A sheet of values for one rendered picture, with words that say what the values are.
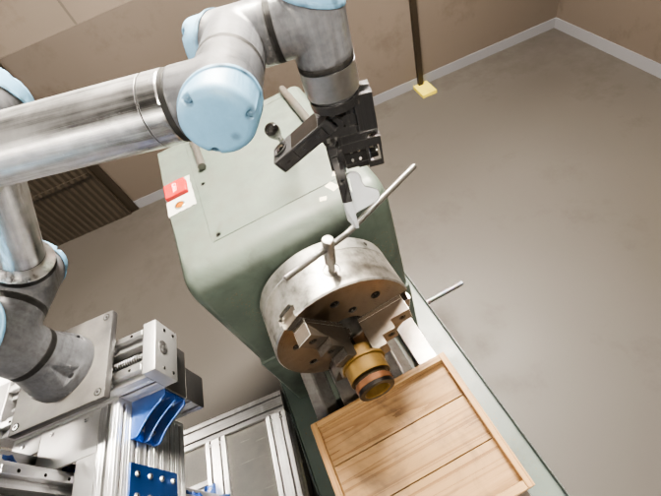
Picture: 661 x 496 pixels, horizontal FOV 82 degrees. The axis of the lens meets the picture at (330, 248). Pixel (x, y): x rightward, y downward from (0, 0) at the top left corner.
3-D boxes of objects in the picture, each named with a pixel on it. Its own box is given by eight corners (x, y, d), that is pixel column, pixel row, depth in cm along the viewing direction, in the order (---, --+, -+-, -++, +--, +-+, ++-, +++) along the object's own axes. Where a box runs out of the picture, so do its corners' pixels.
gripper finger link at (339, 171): (352, 202, 57) (337, 144, 55) (342, 205, 57) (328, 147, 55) (352, 199, 62) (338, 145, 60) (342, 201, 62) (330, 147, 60)
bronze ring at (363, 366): (330, 352, 74) (350, 395, 68) (373, 330, 75) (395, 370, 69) (342, 369, 81) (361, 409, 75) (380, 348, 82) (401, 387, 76)
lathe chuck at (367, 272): (279, 357, 96) (247, 282, 73) (390, 311, 102) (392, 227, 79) (290, 390, 90) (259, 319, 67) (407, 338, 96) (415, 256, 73)
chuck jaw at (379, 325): (349, 307, 82) (396, 279, 81) (356, 317, 85) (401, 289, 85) (373, 349, 74) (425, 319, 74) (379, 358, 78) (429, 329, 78)
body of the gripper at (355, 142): (385, 168, 59) (374, 96, 50) (331, 182, 59) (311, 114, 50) (376, 140, 64) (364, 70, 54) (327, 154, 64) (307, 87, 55)
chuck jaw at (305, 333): (324, 325, 82) (279, 319, 75) (337, 310, 80) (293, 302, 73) (344, 369, 75) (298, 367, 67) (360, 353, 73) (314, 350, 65)
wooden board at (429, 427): (315, 429, 92) (310, 425, 89) (444, 357, 94) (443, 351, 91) (371, 581, 72) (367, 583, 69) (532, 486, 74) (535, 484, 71)
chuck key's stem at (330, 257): (332, 285, 74) (327, 245, 66) (325, 279, 75) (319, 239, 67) (340, 279, 75) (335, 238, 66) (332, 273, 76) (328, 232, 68)
